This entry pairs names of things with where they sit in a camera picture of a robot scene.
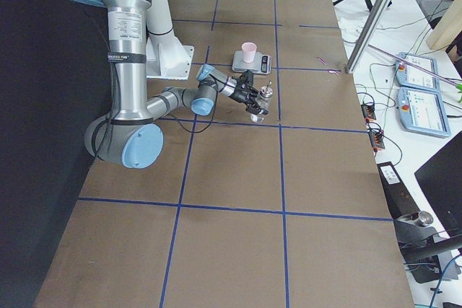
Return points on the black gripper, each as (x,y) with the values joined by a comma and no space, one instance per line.
(240,96)

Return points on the glass sauce bottle metal spout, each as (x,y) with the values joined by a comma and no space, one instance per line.
(263,99)

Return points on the pink plastic cup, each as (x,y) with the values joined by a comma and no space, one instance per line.
(249,51)

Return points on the white digital kitchen scale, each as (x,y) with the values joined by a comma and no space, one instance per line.
(261,64)

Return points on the black orange connector block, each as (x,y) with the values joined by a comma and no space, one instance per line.
(368,112)
(376,139)

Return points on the crumpled white paper towels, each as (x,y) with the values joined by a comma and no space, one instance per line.
(351,29)

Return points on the far teach pendant tablet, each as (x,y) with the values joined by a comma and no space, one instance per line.
(409,76)

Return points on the teach pendant tablet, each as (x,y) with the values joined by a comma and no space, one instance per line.
(409,76)
(422,111)

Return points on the near teach pendant tablet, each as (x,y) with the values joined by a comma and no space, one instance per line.
(422,111)

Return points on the black monitor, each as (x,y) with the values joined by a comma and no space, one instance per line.
(440,181)

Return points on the wooden board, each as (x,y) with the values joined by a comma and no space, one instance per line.
(447,28)

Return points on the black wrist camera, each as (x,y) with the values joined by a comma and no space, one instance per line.
(245,80)

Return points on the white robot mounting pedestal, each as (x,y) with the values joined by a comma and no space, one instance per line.
(167,58)

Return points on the aluminium frame post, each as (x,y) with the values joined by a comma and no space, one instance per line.
(366,34)

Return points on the green handled reach grabber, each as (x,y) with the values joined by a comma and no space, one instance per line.
(409,63)

